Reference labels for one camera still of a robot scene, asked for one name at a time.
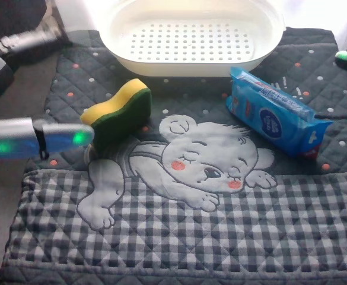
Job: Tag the yellow and green sponge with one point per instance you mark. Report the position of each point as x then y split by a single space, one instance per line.
114 104

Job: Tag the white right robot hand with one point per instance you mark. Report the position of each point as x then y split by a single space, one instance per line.
63 138

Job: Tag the white perforated oval basin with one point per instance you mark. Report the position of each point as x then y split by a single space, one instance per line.
191 38

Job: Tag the grey quilt with bear print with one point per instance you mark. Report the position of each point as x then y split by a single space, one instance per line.
173 243

